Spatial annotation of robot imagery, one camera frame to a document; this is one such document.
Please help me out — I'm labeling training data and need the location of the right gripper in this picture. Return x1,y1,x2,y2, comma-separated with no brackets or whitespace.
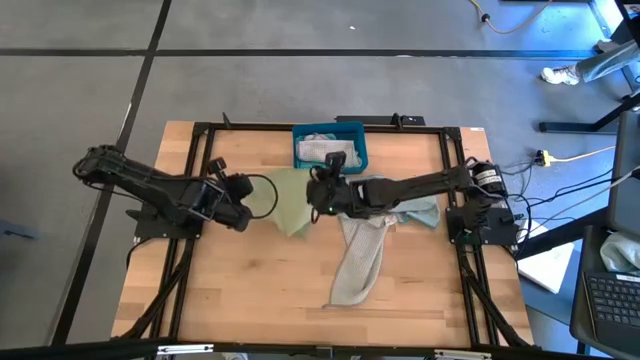
307,151,361,217

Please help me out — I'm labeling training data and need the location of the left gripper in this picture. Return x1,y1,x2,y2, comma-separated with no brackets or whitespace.
207,156,254,233

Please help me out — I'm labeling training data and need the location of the grey waffle towel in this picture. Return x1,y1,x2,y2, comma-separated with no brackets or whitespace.
295,132,362,170
323,213,399,308

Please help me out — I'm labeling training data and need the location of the green microfiber towel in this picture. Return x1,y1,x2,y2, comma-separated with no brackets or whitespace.
242,167,317,238

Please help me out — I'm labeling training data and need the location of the light blue microfiber towel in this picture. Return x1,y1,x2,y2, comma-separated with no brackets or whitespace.
349,174,442,230

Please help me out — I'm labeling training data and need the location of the blue plastic bin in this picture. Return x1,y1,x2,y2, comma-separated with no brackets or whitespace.
291,121,370,176

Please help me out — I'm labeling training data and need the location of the black bar behind table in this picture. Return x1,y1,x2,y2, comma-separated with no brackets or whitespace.
334,114,427,127

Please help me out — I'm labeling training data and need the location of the black stand leg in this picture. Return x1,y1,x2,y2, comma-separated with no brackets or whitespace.
538,92,640,135

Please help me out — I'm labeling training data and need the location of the grey side desk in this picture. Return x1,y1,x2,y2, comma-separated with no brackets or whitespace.
568,109,640,360

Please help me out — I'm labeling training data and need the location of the person's leg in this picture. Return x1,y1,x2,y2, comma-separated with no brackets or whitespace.
574,38,640,84

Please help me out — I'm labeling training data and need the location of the pale cloth on desk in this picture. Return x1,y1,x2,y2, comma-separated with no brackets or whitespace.
598,231,640,276

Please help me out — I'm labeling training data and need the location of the black laptop keyboard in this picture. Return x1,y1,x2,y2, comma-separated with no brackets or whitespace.
582,271,640,342

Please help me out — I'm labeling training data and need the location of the black table frame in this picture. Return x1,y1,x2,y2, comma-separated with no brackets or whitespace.
112,112,536,351

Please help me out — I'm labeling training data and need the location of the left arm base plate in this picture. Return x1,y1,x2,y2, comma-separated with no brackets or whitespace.
127,198,208,240

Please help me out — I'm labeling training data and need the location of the silver rail bracket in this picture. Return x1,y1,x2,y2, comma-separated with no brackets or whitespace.
156,343,215,357
433,349,494,360

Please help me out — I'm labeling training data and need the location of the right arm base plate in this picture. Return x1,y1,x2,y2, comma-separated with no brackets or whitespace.
446,203,521,247

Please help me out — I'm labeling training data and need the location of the yellow power plug cable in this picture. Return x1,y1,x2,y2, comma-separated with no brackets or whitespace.
535,145,617,168

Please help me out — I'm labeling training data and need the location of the yellow floor cable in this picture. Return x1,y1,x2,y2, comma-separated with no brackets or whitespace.
468,0,554,36

